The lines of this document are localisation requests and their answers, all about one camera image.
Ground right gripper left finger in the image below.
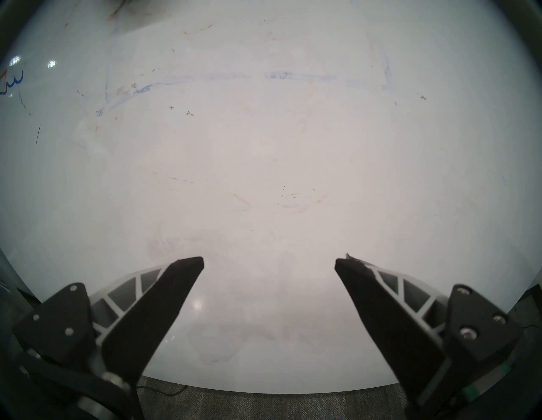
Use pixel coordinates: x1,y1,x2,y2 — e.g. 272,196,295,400
13,256,205,420

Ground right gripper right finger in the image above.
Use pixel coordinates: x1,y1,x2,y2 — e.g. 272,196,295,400
335,253,524,420

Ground long black floor cable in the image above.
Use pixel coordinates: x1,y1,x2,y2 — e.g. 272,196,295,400
138,383,189,398

